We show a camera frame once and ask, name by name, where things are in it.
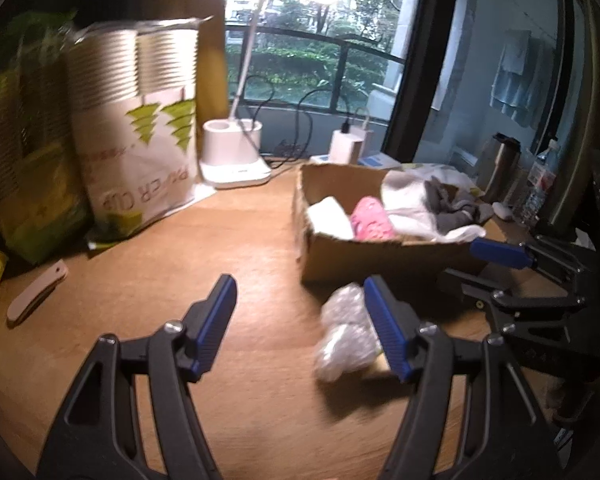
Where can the grey sock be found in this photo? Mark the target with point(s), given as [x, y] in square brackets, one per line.
[450, 210]

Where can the cardboard box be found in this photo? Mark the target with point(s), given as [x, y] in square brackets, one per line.
[380, 260]

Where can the black balcony railing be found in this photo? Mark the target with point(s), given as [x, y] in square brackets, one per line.
[300, 35]

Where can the white paper cup bag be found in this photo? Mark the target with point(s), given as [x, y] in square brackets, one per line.
[130, 160]

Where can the green paper cup bag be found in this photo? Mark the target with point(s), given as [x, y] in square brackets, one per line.
[30, 160]

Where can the white sock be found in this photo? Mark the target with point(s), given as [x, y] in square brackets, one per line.
[332, 217]

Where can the white desk lamp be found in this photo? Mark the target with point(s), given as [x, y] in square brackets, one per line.
[235, 160]

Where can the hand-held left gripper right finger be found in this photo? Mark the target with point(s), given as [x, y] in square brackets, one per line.
[387, 330]

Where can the hanging blue towel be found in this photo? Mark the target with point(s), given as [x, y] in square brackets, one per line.
[515, 75]

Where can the white charger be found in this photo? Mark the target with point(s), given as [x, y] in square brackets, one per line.
[341, 147]

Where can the pink knitted cloth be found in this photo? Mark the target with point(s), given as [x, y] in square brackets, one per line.
[372, 217]

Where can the white folding knife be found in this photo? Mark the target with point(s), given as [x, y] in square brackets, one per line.
[35, 294]

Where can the black sliding door frame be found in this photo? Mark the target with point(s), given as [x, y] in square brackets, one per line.
[420, 60]

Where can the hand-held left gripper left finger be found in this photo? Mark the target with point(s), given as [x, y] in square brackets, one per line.
[212, 330]

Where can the clear water bottle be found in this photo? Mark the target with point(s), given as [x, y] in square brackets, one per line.
[537, 185]

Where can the cotton swab pack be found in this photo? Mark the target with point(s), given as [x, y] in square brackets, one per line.
[345, 340]

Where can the white textured towel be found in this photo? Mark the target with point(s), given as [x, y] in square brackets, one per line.
[410, 195]

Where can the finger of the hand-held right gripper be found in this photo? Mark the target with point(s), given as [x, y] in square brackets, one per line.
[500, 252]
[480, 287]

